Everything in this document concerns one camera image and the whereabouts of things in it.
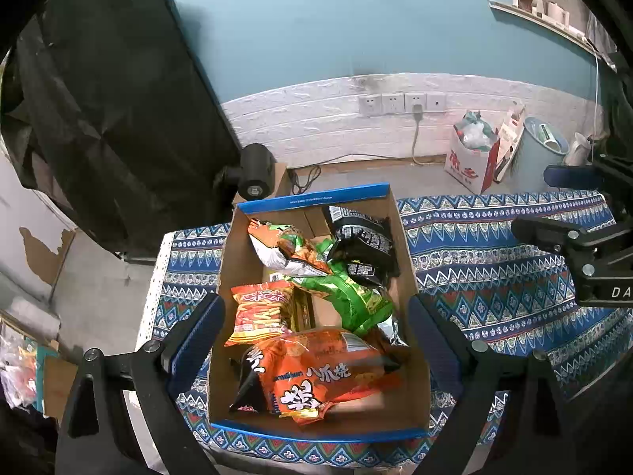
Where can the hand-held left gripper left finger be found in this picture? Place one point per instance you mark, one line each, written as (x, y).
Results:
(195, 346)

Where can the red white paper bag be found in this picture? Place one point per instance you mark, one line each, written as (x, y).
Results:
(470, 170)

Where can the white electric kettle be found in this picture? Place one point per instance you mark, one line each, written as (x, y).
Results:
(577, 151)

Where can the black mesh office chair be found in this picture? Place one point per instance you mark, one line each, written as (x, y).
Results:
(618, 34)

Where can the white wall socket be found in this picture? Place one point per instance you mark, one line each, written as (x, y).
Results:
(436, 102)
(370, 105)
(415, 100)
(393, 104)

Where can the small brown cardboard box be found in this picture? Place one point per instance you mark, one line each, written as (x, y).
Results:
(282, 178)

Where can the white wall shelf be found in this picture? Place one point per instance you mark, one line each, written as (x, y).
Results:
(544, 22)

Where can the black cylindrical lamp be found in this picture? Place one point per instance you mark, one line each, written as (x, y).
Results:
(254, 173)

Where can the large orange snack packet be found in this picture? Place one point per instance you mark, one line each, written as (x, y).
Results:
(321, 376)

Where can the black cloth panel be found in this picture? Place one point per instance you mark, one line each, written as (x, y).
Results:
(109, 109)

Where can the blue patterned tablecloth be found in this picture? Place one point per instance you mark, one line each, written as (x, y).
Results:
(494, 277)

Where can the crumpled plastic bags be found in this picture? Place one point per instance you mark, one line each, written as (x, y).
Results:
(474, 131)

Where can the orange snack packet green label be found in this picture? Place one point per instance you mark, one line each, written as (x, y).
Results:
(264, 247)

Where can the white cardboard packaging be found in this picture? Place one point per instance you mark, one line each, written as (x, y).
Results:
(509, 143)

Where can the black snack packet white label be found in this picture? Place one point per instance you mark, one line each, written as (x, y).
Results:
(361, 237)

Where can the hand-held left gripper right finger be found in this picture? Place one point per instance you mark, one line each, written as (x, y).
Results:
(437, 346)

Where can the blue cardboard box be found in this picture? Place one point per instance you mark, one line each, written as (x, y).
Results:
(415, 371)

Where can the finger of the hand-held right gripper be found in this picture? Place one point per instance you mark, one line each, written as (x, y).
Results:
(571, 176)
(541, 233)

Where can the white paper rolls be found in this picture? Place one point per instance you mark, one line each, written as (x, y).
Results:
(556, 14)

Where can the orange fries snack packet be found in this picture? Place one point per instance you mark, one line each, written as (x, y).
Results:
(259, 314)

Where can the light blue trash bin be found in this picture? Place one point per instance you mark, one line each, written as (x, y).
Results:
(534, 163)

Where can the clear bag of clutter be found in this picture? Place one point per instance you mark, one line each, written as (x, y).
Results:
(20, 371)

